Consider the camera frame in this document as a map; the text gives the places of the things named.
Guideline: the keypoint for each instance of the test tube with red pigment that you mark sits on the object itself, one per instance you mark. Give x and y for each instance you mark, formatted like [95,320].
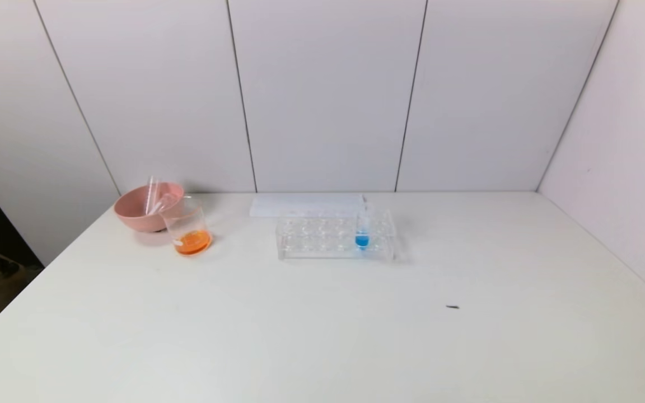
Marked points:
[163,202]

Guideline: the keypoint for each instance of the test tube with yellow pigment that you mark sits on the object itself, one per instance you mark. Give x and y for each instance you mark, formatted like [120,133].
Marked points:
[152,193]

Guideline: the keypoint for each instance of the clear acrylic test tube rack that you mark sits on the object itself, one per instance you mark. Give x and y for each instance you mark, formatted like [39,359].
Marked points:
[322,246]

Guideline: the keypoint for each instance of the test tube with blue pigment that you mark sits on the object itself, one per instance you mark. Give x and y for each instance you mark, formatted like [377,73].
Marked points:
[362,240]

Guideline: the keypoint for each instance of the clear glass beaker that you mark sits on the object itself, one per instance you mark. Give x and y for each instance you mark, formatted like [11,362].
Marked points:
[191,242]

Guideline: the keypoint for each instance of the white paper sheet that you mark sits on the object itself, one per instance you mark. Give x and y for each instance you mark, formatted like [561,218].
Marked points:
[277,204]

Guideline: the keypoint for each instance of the pink plastic bowl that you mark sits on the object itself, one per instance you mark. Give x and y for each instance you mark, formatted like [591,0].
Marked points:
[135,210]

